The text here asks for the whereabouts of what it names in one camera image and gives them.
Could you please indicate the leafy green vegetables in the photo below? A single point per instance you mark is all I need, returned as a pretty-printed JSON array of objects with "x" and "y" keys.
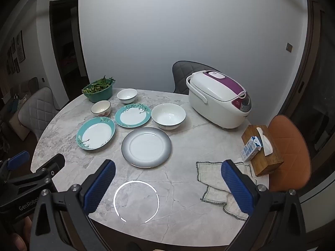
[{"x": 98, "y": 86}]

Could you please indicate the small white bowl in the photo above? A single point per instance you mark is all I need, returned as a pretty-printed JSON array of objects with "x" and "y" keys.
[{"x": 127, "y": 95}]

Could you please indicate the white purple rice cooker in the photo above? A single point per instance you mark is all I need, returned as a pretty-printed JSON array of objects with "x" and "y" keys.
[{"x": 214, "y": 102}]

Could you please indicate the person's left hand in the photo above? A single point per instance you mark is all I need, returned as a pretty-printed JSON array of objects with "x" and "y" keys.
[{"x": 19, "y": 241}]

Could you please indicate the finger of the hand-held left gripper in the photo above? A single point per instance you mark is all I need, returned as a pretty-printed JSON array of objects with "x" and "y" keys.
[
  {"x": 18, "y": 160},
  {"x": 52, "y": 166}
]

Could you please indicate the beige cushion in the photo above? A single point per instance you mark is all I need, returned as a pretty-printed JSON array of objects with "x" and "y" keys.
[{"x": 17, "y": 125}]

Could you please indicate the white tissue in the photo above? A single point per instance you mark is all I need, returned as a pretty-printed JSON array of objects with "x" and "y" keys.
[{"x": 267, "y": 143}]

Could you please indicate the brass wall switch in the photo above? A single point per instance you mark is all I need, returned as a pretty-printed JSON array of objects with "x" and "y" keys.
[{"x": 289, "y": 47}]

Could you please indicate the blue white milk carton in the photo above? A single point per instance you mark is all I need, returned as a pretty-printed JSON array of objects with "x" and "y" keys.
[{"x": 250, "y": 150}]

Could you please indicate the light grey quilted chair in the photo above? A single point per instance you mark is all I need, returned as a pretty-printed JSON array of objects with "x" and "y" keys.
[{"x": 36, "y": 109}]

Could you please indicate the medium black picture frame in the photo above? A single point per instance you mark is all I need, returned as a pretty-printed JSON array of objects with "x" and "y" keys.
[{"x": 13, "y": 48}]

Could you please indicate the dark sliding door frame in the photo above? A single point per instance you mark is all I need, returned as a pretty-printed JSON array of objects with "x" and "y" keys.
[{"x": 314, "y": 57}]

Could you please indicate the green plastic basin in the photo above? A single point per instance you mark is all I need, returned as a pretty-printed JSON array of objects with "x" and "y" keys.
[{"x": 100, "y": 96}]

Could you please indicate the large white bowl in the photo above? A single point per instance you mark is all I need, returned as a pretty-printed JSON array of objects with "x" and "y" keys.
[{"x": 168, "y": 116}]

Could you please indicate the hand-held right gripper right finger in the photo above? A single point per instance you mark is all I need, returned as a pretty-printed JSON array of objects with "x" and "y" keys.
[{"x": 238, "y": 188}]

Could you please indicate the dark wooden door frame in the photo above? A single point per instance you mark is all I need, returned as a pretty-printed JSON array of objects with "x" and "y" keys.
[{"x": 52, "y": 44}]

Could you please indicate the teal floral plate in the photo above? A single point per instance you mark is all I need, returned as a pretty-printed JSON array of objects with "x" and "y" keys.
[
  {"x": 95, "y": 133},
  {"x": 133, "y": 115}
]

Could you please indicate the white dish cloth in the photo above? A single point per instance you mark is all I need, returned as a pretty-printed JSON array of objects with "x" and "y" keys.
[{"x": 212, "y": 177}]

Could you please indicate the small black picture frame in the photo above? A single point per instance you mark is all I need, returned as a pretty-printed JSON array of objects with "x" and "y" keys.
[{"x": 17, "y": 65}]

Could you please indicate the large black picture frame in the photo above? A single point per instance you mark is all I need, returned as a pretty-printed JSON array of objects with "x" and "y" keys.
[{"x": 21, "y": 47}]

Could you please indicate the dark grey quilted chair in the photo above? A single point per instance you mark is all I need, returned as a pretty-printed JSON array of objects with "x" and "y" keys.
[{"x": 183, "y": 75}]

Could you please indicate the red patterned cream bowl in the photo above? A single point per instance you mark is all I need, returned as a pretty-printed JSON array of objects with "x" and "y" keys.
[{"x": 100, "y": 107}]

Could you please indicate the grey rimmed white plate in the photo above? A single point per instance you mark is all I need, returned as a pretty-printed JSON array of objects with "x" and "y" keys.
[{"x": 146, "y": 147}]

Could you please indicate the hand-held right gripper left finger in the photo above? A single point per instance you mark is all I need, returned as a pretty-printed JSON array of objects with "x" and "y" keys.
[{"x": 99, "y": 185}]

